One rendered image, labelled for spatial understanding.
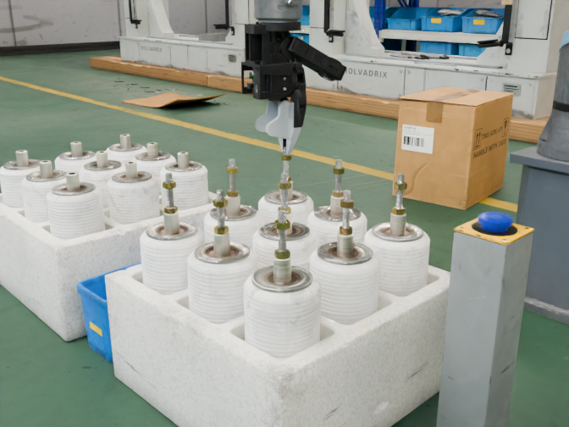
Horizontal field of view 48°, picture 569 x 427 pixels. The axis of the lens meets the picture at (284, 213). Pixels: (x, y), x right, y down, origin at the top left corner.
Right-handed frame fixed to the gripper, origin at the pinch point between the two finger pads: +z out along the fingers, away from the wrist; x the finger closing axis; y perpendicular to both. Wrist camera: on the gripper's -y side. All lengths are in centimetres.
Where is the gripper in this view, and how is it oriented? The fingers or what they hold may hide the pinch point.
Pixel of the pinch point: (290, 145)
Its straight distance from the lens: 108.4
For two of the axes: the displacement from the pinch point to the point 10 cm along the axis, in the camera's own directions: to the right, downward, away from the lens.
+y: -8.9, 1.5, -4.3
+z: 0.0, 9.5, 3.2
